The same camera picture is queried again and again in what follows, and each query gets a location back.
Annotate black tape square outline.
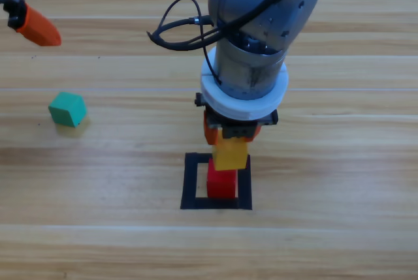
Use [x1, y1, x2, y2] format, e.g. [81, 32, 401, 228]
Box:
[180, 152, 253, 211]

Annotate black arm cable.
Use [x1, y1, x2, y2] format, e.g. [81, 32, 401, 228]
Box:
[146, 0, 316, 86]

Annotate red cube block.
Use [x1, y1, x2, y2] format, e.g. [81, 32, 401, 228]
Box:
[206, 158, 238, 200]

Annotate yellow cube block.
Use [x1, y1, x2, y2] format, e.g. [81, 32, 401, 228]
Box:
[212, 131, 248, 172]

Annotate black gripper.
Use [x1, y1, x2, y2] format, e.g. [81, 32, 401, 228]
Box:
[0, 0, 63, 48]
[194, 92, 280, 146]

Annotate green cube block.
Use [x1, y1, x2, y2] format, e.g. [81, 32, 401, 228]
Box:
[48, 91, 88, 128]

